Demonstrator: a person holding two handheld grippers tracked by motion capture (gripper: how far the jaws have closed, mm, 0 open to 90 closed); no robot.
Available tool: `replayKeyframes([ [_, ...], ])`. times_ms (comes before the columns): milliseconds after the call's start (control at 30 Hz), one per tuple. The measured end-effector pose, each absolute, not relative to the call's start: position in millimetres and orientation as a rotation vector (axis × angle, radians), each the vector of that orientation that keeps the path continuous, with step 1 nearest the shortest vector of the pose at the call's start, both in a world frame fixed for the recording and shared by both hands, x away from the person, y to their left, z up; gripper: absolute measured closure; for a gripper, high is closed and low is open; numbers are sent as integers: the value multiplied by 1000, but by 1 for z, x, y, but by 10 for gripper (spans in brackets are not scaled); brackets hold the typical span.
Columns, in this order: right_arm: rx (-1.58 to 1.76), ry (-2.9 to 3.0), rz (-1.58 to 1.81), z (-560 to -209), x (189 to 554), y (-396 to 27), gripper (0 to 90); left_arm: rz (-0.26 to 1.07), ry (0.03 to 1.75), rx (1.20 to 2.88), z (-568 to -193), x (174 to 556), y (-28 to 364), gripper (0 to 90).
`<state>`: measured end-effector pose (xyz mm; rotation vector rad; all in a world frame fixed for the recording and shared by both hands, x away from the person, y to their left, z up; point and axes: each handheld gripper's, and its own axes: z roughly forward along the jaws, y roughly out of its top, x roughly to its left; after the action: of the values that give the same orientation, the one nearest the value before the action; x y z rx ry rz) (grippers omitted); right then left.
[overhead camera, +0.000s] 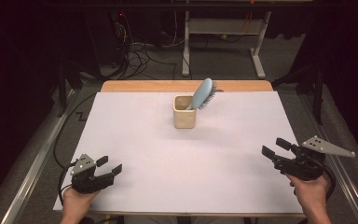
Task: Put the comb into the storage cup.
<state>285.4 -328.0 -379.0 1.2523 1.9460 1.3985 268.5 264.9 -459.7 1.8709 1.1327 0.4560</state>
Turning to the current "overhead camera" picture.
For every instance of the person's left hand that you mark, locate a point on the person's left hand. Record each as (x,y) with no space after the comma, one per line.
(77,203)

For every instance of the small yellow ball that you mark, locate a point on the small yellow ball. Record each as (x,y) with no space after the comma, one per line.
(223,36)

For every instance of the light blue hairbrush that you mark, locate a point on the light blue hairbrush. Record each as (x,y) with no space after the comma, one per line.
(202,90)

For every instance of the white metal stand frame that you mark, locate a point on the white metal stand frame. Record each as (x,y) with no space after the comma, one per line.
(186,46)

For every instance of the dark computer case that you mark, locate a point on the dark computer case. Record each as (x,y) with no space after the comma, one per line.
(105,40)

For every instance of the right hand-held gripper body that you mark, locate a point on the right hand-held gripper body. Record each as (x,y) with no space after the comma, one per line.
(301,165)

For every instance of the person's right hand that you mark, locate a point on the person's right hand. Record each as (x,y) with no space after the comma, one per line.
(310,193)

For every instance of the aluminium floor rail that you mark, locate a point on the aluminium floor rail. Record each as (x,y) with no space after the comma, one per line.
(34,168)
(351,189)

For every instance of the black metal stand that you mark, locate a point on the black metal stand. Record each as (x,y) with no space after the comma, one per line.
(62,90)
(318,93)

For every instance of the beige square cup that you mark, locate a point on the beige square cup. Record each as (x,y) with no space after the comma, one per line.
(185,119)

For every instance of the white table cover sheet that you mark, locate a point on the white table cover sheet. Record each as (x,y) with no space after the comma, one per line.
(183,171)

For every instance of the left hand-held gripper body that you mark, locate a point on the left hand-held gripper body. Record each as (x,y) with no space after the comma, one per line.
(87,182)

